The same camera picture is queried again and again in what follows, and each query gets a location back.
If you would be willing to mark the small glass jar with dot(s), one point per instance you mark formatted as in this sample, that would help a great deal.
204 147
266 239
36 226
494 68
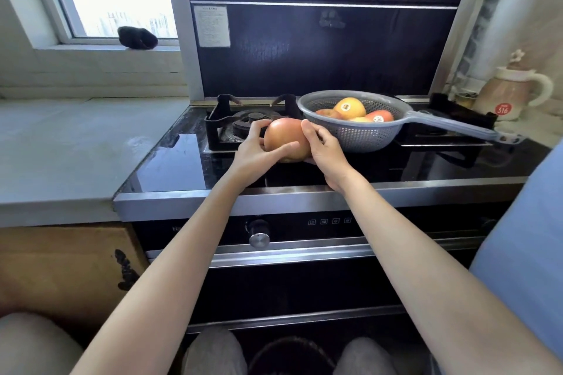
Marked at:
465 100

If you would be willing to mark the silver stove knob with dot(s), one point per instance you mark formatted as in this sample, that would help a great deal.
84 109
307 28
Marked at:
258 234

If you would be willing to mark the person's leg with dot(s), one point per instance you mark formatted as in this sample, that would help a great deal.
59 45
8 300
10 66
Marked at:
365 359
215 355

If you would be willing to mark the person's right fingers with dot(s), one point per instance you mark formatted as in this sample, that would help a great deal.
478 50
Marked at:
313 135

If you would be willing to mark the black gas stove unit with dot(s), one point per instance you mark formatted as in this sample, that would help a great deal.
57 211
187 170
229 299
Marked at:
184 168

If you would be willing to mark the person's left forearm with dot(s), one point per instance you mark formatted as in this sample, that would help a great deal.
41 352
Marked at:
176 273

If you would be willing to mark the white paper label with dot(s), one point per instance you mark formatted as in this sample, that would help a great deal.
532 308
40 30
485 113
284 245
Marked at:
212 26

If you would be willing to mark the dark round basket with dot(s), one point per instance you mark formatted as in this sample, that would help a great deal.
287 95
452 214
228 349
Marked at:
290 357

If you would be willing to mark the black burner pan support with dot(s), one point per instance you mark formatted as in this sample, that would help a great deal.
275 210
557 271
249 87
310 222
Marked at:
224 126
457 113

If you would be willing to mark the yellow-orange fruit with sticker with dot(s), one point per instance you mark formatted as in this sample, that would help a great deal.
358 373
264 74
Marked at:
349 107

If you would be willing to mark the person's right hand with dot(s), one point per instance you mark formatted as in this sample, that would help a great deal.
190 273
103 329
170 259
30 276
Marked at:
330 159

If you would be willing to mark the blue cloth garment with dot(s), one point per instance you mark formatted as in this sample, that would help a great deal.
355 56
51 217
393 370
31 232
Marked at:
523 256

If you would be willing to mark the person's right forearm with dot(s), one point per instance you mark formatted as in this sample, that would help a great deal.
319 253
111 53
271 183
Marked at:
422 278

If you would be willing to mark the brown wooden cabinet door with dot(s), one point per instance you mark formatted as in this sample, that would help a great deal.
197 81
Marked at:
57 269

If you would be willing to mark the black lump on windowsill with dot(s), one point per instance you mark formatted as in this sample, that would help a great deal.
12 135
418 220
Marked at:
137 37

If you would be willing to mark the plain red-orange fruit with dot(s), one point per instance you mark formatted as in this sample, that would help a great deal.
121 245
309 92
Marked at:
327 113

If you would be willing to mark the large pink-orange grapefruit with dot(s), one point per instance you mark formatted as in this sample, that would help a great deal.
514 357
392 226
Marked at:
283 135

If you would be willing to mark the person's right leg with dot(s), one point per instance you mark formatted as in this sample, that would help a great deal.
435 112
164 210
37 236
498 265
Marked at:
365 359

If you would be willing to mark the red-orange fruit with sticker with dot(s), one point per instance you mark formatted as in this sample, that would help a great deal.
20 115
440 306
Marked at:
381 116

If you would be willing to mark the pale grey rounded object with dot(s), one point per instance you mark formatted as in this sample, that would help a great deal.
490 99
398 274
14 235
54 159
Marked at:
35 346

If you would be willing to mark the black range hood panel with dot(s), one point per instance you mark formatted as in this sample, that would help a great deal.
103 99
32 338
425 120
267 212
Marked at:
330 45

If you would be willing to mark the small yellow fruit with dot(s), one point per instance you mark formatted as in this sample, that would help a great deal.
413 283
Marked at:
360 119

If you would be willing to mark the person's left thumb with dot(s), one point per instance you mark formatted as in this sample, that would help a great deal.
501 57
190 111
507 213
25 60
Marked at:
286 151

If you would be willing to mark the person's left hand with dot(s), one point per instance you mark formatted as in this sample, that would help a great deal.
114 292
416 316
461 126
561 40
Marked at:
250 159

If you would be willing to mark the person's left leg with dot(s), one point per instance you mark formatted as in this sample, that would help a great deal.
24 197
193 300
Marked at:
215 355

